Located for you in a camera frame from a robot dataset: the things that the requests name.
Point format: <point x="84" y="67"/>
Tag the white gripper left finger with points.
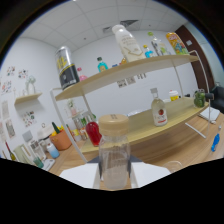
<point x="81" y="175"/>

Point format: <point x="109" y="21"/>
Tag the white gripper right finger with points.
<point x="148" y="173"/>

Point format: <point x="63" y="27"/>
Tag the large clear bottle wooden lid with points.
<point x="114" y="156"/>

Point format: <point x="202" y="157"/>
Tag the blue liquid bottle silver cap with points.
<point x="215" y="143"/>

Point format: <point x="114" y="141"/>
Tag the white milk bottle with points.
<point x="130" y="45"/>

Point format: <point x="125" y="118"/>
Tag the green cup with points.
<point x="38" y="162"/>

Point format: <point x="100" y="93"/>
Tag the white tray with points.
<point x="49" y="164"/>

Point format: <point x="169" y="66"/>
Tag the orange basket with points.
<point x="60" y="141"/>

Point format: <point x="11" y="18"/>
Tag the red liquid glass bottle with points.
<point x="93" y="135"/>

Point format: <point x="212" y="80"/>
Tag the white wooden two-tier rack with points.
<point x="143" y="126"/>

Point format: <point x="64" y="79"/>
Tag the clear bottle red label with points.
<point x="159" y="113"/>

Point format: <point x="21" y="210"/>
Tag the white notebook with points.
<point x="210" y="114"/>

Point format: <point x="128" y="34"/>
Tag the green round bottle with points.
<point x="199" y="99"/>

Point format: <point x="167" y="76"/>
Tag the pink bottle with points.
<point x="82" y="76"/>

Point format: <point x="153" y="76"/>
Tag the black chair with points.
<point x="218" y="100"/>

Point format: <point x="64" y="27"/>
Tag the large black silver can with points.
<point x="68" y="71"/>

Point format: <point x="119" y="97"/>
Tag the teal bottle dark cap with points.
<point x="102" y="66"/>

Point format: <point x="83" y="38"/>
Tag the amber round bottle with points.
<point x="123" y="61"/>

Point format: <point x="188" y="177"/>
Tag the brown door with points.
<point x="196" y="56"/>

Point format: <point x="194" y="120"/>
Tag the clear bottle green cap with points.
<point x="160" y="46"/>

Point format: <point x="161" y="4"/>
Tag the yellow green can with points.
<point x="177" y="44"/>

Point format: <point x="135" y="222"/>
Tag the ceiling air vent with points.
<point x="129" y="22"/>

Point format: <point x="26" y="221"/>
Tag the wooden wall shelf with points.
<point x="28" y="97"/>

